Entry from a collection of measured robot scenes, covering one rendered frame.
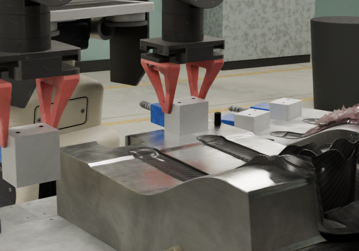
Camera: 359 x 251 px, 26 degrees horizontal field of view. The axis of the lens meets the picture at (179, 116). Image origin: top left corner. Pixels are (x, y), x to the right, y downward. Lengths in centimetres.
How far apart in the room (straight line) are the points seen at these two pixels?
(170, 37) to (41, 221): 29
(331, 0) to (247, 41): 149
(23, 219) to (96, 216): 12
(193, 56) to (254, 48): 595
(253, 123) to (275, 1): 587
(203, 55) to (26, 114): 41
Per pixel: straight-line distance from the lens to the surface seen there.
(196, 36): 104
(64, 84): 80
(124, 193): 87
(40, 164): 81
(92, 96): 144
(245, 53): 693
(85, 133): 143
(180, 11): 103
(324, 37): 506
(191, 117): 106
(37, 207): 106
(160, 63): 103
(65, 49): 79
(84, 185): 95
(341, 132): 109
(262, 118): 123
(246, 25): 690
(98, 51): 683
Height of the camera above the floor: 115
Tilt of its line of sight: 13 degrees down
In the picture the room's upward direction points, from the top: straight up
